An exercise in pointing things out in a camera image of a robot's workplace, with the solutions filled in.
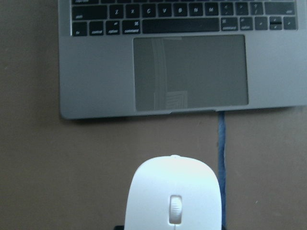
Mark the grey laptop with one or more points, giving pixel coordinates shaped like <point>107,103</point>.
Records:
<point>156,57</point>

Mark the white computer mouse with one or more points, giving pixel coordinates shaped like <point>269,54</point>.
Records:
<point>174,193</point>

